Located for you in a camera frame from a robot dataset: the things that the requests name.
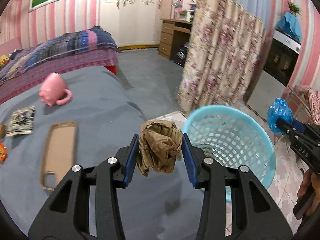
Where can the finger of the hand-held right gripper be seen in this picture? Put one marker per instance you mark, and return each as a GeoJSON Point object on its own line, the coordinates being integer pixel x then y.
{"type": "Point", "coordinates": [285, 130]}
{"type": "Point", "coordinates": [298, 127]}

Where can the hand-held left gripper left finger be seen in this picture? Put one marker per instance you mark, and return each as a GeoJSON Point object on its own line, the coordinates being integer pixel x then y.
{"type": "Point", "coordinates": [131, 160]}

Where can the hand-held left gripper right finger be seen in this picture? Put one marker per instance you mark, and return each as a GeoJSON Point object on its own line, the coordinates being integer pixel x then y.
{"type": "Point", "coordinates": [190, 161]}

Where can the blue plastic bag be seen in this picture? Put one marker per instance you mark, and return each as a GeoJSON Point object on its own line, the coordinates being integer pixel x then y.
{"type": "Point", "coordinates": [278, 112]}

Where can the brown paper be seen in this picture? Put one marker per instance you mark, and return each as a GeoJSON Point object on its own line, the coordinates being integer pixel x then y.
{"type": "Point", "coordinates": [160, 147]}

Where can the light blue plastic basket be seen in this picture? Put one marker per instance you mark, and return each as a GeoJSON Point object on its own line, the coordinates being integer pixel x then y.
{"type": "Point", "coordinates": [212, 108]}

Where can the person's right hand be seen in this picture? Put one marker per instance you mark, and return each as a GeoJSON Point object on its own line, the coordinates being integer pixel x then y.
{"type": "Point", "coordinates": [303, 182]}

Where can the pink clothes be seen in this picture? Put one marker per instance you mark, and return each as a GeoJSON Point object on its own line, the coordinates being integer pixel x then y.
{"type": "Point", "coordinates": [310, 100]}

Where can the beige phone case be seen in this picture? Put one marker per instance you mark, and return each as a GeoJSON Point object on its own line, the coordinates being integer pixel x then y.
{"type": "Point", "coordinates": [60, 150]}

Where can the red bed base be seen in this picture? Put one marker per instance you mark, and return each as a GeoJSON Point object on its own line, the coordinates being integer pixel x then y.
{"type": "Point", "coordinates": [111, 69]}

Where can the floral curtain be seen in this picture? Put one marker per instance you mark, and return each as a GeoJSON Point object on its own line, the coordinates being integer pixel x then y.
{"type": "Point", "coordinates": [220, 55]}

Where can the blue cloth cover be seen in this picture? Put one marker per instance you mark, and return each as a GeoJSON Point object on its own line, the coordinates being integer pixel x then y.
{"type": "Point", "coordinates": [290, 26]}

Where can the pink ceramic mug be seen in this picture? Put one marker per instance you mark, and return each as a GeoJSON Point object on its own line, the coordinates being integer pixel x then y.
{"type": "Point", "coordinates": [52, 90]}

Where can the black box under desk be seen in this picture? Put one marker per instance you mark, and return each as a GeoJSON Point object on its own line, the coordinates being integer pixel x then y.
{"type": "Point", "coordinates": [180, 56]}

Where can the purple dotted bedsheet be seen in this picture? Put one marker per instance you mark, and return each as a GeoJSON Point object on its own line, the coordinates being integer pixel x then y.
{"type": "Point", "coordinates": [75, 66]}

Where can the black and white packet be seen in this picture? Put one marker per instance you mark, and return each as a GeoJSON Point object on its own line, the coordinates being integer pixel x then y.
{"type": "Point", "coordinates": [21, 121]}

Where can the small green plant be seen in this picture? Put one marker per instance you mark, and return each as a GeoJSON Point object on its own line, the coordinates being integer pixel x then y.
{"type": "Point", "coordinates": [294, 8]}

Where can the wooden desk with drawers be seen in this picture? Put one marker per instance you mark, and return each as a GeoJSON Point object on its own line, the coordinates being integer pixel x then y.
{"type": "Point", "coordinates": [166, 37]}

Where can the orange snack wrapper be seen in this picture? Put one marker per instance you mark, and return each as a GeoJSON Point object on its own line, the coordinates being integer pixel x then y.
{"type": "Point", "coordinates": [3, 153]}

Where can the small brown item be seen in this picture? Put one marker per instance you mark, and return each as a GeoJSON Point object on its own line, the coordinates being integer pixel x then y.
{"type": "Point", "coordinates": [2, 130]}

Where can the blue plaid quilt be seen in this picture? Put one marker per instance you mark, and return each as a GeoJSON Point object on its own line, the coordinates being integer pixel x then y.
{"type": "Point", "coordinates": [62, 45]}

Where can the light blue curtain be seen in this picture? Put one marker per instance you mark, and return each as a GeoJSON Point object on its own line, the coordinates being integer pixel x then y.
{"type": "Point", "coordinates": [250, 0]}

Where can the white wardrobe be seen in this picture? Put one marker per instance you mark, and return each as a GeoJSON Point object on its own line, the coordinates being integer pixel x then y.
{"type": "Point", "coordinates": [135, 22]}

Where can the table lamp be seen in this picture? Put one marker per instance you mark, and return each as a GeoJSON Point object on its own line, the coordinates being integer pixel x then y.
{"type": "Point", "coordinates": [177, 5]}

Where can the yellow plush toy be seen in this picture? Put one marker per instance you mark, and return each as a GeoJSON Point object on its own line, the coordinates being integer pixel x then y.
{"type": "Point", "coordinates": [3, 60]}

